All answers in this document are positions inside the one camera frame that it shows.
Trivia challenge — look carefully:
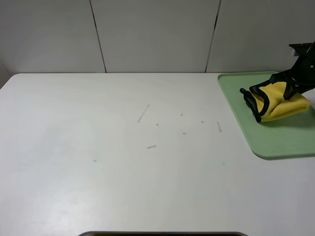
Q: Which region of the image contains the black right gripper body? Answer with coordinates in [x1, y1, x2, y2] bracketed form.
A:
[289, 42, 315, 93]

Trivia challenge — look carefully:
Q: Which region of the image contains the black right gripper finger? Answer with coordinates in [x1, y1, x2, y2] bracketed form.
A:
[249, 70, 293, 95]
[283, 82, 295, 100]

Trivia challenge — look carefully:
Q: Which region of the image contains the yellow towel with black trim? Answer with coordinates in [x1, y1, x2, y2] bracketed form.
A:
[240, 82, 311, 122]

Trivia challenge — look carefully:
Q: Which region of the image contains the light green plastic tray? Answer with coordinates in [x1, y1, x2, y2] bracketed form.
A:
[218, 72, 315, 159]

